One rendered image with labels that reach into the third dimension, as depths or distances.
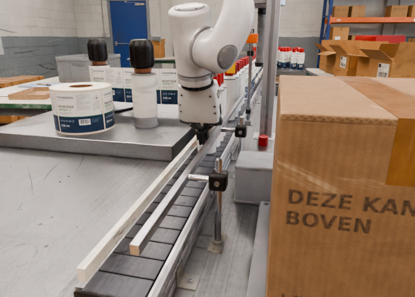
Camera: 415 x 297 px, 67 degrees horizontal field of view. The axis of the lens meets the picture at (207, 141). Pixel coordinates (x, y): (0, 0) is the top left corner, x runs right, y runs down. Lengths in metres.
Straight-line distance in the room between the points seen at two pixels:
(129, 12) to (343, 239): 8.90
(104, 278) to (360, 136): 0.36
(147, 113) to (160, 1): 7.85
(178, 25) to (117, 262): 0.43
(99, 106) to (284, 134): 0.87
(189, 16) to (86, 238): 0.45
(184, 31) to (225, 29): 0.09
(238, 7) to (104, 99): 0.64
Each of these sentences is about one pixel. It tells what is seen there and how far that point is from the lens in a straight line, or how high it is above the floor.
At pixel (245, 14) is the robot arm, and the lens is 0.61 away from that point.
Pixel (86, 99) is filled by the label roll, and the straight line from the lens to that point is 1.08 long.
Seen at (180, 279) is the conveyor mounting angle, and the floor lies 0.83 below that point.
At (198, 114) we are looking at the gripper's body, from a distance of 0.74.
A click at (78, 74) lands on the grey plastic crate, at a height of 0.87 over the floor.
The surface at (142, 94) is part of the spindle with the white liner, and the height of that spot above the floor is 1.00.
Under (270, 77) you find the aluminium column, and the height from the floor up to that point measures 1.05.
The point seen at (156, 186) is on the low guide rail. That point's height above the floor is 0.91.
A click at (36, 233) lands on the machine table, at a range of 0.70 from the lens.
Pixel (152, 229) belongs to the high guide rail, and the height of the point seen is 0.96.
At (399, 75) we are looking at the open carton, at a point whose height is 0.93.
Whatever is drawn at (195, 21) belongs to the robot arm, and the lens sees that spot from 0.63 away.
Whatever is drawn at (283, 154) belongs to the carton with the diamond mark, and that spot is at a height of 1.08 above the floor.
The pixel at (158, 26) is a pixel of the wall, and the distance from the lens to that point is 8.92.
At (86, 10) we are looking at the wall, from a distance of 9.59.
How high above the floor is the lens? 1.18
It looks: 18 degrees down
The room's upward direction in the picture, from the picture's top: straight up
